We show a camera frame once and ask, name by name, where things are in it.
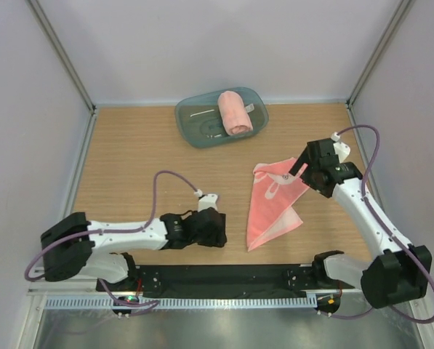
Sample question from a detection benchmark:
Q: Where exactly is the long pink towel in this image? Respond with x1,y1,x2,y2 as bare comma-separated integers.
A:
217,91,253,136

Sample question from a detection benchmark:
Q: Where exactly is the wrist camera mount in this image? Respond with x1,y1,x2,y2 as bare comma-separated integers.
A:
330,132,350,163
194,189,219,212

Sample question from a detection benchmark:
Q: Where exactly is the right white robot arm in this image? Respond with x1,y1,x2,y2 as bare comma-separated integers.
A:
289,138,432,309

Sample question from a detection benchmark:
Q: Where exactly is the teal translucent plastic bin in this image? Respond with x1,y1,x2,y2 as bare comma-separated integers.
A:
174,87,269,148

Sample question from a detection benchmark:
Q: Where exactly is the slotted white cable duct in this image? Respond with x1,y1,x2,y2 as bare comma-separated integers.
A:
44,295,317,310

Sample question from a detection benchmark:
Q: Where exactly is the aluminium frame post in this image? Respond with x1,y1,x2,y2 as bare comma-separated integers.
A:
346,0,416,110
25,0,96,114

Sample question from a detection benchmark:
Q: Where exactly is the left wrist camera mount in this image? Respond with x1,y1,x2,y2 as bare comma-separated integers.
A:
194,189,219,212

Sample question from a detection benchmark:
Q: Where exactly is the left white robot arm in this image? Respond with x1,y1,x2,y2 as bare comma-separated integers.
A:
41,207,227,291

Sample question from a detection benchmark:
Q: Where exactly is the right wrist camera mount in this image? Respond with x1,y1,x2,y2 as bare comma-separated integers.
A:
330,132,350,163

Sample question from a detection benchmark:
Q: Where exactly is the right aluminium frame post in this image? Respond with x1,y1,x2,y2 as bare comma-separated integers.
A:
346,0,416,110

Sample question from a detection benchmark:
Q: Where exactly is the left aluminium frame post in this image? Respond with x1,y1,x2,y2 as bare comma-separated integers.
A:
25,0,96,114

